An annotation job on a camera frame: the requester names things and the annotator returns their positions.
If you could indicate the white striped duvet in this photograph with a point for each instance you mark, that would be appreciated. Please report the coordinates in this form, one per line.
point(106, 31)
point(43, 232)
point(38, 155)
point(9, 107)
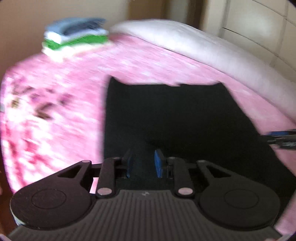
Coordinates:
point(216, 53)

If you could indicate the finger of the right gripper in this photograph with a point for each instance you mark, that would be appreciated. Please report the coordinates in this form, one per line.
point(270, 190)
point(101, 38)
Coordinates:
point(282, 139)

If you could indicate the green folded garment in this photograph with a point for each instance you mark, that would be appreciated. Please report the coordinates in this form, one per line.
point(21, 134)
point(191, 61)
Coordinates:
point(90, 39)

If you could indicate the black garment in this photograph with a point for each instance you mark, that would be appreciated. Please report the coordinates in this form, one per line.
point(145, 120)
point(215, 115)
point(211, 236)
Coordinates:
point(192, 122)

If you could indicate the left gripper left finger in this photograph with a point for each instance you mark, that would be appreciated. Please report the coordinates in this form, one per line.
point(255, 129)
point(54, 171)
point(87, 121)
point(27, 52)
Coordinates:
point(127, 162)

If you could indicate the cream folded garment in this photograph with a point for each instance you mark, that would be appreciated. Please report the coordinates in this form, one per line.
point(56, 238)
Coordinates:
point(68, 52)

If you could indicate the white wardrobe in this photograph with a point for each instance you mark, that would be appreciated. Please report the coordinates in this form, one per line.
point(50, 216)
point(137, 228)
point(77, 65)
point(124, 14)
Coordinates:
point(266, 29)

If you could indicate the pink floral blanket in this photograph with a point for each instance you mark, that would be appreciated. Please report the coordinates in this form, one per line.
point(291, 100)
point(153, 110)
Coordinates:
point(52, 138)

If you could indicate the blue folded garment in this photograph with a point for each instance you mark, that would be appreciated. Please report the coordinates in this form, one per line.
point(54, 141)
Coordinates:
point(68, 26)

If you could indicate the white folded garment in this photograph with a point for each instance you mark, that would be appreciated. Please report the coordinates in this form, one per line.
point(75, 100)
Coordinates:
point(59, 38)

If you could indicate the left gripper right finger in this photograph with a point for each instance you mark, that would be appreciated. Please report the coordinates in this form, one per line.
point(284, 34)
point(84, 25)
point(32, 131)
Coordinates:
point(161, 164)

